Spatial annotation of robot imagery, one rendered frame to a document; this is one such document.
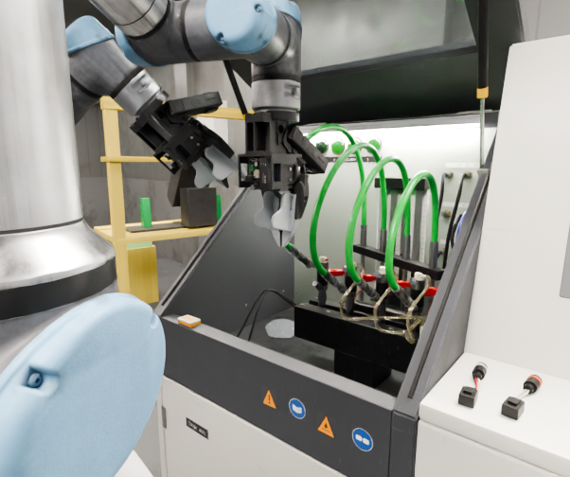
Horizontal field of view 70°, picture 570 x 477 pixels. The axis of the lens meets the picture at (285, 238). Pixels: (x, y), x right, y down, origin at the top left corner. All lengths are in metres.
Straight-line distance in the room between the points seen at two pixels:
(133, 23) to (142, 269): 3.63
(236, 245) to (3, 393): 1.04
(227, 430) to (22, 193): 0.85
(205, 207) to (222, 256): 2.39
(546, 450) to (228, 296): 0.85
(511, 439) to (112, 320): 0.55
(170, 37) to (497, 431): 0.67
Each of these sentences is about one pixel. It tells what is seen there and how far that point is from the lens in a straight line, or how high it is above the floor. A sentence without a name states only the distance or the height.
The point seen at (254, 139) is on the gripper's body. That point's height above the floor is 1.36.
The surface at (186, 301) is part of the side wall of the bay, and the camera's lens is 1.12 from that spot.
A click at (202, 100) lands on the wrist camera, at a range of 0.79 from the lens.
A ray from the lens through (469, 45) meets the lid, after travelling 1.02.
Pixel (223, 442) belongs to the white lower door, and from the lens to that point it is 1.04.
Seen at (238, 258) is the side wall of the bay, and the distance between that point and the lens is 1.22.
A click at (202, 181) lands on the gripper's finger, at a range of 0.82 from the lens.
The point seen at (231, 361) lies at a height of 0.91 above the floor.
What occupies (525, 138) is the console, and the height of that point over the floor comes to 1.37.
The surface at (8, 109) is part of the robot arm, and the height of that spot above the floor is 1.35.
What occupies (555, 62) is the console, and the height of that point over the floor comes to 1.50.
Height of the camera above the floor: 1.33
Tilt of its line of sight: 10 degrees down
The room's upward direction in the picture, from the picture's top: straight up
